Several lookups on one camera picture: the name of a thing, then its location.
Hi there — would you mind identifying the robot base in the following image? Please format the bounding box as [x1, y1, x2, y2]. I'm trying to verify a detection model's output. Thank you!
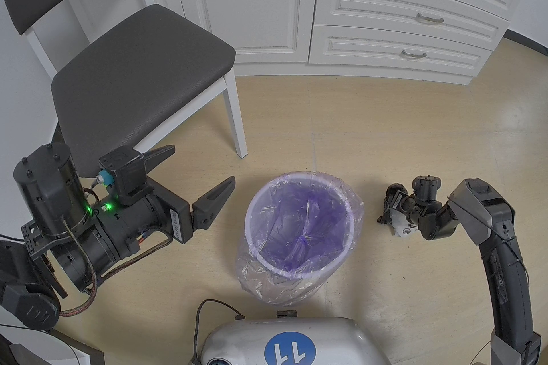
[201, 310, 392, 365]

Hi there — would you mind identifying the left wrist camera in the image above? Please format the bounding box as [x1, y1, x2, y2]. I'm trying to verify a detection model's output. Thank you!
[98, 146, 154, 206]

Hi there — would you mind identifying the grey padded white chair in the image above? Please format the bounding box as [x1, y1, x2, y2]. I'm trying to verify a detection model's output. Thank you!
[2, 0, 249, 180]

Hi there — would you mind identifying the black cable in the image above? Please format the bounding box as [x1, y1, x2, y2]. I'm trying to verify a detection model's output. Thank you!
[194, 299, 245, 355]

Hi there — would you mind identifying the purple plastic bag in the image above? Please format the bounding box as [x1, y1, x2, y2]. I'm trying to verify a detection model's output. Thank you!
[235, 171, 365, 308]

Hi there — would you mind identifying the white printed wrapper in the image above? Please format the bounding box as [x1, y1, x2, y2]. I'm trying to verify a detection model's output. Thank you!
[392, 214, 422, 242]

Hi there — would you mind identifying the white wardrobe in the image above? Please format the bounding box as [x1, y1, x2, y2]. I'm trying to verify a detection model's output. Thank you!
[141, 0, 538, 86]

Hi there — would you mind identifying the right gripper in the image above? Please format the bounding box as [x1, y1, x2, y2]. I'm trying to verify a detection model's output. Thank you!
[385, 183, 412, 213]

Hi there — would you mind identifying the white trash bin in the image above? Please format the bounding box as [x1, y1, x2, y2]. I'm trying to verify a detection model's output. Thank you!
[237, 172, 357, 306]

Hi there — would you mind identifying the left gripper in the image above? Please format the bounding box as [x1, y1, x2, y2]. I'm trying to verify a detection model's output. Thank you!
[60, 144, 237, 291]

